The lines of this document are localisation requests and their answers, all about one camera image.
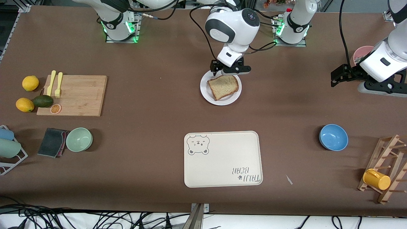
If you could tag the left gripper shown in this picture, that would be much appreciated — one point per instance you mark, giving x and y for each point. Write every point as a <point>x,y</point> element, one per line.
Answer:
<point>352,72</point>

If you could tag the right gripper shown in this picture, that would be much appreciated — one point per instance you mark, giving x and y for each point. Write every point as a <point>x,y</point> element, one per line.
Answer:
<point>216,66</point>

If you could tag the brown bread slice plain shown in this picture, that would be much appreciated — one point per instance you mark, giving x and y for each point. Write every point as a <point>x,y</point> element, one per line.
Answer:
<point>224,86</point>

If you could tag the white round plate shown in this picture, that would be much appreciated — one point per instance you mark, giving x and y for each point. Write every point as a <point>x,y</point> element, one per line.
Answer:
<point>206,95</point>

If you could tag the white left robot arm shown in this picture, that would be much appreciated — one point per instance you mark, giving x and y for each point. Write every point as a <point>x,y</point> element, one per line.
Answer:
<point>297,19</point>

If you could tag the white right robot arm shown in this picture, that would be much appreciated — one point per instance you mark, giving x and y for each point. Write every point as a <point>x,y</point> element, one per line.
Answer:
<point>232,28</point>

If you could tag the pink bowl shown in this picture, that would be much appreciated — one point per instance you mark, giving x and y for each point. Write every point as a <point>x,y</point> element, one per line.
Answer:
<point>361,51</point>

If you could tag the blue bowl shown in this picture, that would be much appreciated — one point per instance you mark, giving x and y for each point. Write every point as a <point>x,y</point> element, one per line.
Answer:
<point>333,137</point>

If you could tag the wooden mug rack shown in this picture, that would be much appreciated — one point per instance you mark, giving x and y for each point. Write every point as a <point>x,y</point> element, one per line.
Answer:
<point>389,152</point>

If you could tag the cream tray with bear print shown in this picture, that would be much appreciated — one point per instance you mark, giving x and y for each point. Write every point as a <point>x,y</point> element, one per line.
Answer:
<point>222,165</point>

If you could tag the yellow mug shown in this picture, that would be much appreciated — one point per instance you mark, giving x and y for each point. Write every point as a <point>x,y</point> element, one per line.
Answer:
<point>378,180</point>

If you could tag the small grey paper scrap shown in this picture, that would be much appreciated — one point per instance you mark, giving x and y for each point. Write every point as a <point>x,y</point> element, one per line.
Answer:
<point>289,179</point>

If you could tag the wooden cutting board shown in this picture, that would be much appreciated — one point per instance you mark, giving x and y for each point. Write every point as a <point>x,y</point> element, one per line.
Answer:
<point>79,95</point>

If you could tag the pale green bowl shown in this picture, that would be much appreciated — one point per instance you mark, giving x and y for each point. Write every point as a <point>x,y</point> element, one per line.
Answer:
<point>79,139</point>

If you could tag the yellow plastic fork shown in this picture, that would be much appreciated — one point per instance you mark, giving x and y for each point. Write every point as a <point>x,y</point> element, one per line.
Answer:
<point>58,84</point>

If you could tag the orange slice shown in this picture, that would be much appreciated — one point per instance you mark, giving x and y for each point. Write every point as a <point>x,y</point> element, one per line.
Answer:
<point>55,109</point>

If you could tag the yellow plastic knife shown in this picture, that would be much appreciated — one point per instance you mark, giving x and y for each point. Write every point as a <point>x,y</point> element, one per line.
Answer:
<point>51,82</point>

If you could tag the dark green avocado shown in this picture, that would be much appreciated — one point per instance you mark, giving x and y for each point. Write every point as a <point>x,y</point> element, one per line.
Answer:
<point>43,101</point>

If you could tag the grey folded cloth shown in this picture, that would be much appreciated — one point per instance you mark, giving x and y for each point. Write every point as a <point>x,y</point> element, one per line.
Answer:
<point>51,142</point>

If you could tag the yellow lemon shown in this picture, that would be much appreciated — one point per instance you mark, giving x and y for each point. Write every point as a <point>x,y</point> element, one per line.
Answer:
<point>24,105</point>
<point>30,83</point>

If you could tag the light blue cup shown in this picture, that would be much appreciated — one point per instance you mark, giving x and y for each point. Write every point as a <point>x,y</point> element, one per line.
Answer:
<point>5,134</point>

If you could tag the pale green cup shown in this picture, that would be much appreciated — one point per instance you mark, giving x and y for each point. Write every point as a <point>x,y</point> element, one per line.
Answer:
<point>9,148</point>

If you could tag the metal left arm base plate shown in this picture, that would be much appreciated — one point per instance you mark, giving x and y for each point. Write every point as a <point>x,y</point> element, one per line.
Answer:
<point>291,45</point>

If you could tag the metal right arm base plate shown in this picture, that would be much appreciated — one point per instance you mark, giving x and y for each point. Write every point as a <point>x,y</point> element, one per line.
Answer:
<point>122,41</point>

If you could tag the metal table edge bracket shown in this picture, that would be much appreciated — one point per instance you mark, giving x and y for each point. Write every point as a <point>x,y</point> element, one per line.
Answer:
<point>197,219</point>

